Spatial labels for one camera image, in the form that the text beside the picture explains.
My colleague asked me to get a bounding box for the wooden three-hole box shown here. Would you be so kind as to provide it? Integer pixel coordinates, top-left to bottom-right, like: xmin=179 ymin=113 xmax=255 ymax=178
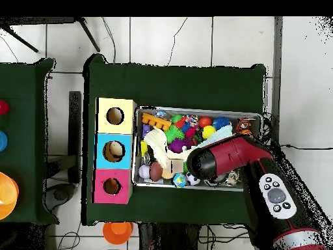
xmin=92 ymin=97 xmax=138 ymax=205

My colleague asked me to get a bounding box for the shallow clear mesh bin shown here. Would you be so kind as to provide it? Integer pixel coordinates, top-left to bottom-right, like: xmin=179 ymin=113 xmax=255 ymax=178
xmin=131 ymin=105 xmax=263 ymax=193

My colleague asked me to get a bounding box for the green spiky ball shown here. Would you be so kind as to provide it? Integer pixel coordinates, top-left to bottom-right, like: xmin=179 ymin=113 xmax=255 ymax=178
xmin=163 ymin=124 xmax=185 ymax=145

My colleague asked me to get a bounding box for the cream waffle cloth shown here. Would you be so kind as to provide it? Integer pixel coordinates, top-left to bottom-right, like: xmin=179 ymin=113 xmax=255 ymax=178
xmin=143 ymin=127 xmax=194 ymax=169

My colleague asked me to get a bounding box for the brown football toy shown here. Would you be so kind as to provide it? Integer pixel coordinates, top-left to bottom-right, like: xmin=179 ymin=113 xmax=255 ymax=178
xmin=150 ymin=161 xmax=164 ymax=182

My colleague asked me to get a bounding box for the white baseball toy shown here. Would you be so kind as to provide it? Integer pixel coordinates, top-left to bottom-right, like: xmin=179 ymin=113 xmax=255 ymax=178
xmin=138 ymin=164 xmax=151 ymax=180

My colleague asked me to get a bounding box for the orange red ball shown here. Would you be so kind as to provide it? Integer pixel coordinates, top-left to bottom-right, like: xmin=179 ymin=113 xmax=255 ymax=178
xmin=198 ymin=116 xmax=213 ymax=129

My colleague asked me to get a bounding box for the smooth yellow ball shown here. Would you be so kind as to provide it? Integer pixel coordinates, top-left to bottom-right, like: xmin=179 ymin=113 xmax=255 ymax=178
xmin=202 ymin=125 xmax=217 ymax=140

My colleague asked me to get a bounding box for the globe print ball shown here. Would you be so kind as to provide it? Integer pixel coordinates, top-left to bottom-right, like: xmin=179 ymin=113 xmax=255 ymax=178
xmin=172 ymin=173 xmax=188 ymax=189

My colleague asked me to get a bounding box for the black white soccer ball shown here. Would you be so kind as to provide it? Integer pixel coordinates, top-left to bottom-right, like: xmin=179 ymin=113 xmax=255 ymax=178
xmin=185 ymin=171 xmax=201 ymax=186

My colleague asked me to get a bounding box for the dark green table cloth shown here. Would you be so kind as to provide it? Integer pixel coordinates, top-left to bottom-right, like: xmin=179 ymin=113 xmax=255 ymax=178
xmin=82 ymin=53 xmax=267 ymax=231
xmin=0 ymin=57 xmax=59 ymax=226

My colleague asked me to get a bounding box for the mint green cloth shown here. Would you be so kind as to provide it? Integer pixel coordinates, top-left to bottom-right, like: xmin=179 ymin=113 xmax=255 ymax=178
xmin=193 ymin=124 xmax=234 ymax=150

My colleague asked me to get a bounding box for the blue spiky ball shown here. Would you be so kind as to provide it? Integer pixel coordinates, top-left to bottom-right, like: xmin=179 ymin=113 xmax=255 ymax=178
xmin=212 ymin=116 xmax=232 ymax=131

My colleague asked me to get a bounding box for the black upright stand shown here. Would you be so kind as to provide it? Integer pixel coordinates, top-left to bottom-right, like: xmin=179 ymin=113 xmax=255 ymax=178
xmin=45 ymin=90 xmax=82 ymax=212

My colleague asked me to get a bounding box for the black tripod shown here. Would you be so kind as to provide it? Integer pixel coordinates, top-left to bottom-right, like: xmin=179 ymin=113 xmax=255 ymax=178
xmin=0 ymin=16 xmax=101 ymax=53

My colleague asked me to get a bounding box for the blue plastic cup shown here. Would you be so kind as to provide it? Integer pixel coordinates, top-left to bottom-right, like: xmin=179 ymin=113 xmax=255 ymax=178
xmin=0 ymin=130 xmax=8 ymax=153

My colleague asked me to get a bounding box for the large orange plastic cup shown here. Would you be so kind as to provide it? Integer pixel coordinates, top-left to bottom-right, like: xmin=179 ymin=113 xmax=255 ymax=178
xmin=0 ymin=171 xmax=20 ymax=221

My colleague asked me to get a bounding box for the thin black cable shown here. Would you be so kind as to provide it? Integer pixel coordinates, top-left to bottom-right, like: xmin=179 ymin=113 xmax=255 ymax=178
xmin=166 ymin=16 xmax=189 ymax=66
xmin=101 ymin=16 xmax=117 ymax=64

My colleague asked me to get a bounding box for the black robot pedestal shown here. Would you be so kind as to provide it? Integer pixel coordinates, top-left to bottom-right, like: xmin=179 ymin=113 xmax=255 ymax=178
xmin=137 ymin=222 xmax=201 ymax=250

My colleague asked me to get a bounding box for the black power cable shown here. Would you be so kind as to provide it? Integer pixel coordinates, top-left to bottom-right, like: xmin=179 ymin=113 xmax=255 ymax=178
xmin=261 ymin=111 xmax=333 ymax=152

